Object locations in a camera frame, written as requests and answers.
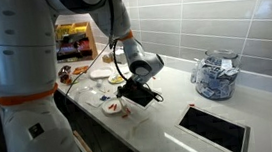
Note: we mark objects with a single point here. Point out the wooden condiment organizer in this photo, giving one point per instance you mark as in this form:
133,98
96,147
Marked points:
91,40

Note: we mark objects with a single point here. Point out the small clear sanitizer bottle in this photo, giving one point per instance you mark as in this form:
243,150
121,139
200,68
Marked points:
195,73

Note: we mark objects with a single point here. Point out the glass jar with blue packets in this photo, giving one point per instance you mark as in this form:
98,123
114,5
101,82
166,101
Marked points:
216,78

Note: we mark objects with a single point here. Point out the plate with yellow food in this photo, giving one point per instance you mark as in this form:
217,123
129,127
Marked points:
116,79

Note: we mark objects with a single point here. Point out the clear plastic cup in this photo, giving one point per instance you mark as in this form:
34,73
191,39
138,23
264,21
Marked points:
99,83

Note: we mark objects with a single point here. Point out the orange snack bag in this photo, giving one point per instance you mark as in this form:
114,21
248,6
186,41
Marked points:
81,70

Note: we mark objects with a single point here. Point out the steel framed counter hole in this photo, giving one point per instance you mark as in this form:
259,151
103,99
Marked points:
151,99
180,123

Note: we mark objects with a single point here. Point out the clear plastic bag with blue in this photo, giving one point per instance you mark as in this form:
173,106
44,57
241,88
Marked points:
91,97

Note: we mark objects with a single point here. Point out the white paper plate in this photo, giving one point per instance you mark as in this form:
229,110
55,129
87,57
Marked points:
107,109

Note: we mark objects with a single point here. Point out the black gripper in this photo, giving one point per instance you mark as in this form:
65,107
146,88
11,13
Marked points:
128,86

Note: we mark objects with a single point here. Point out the cream plastic spoon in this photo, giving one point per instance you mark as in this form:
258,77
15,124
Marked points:
124,105

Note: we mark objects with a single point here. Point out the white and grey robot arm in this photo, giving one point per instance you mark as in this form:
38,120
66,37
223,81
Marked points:
21,63

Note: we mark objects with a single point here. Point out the white plastic lid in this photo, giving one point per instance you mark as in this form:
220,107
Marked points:
100,72

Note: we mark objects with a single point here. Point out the dark snack bag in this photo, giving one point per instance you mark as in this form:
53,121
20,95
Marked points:
65,74

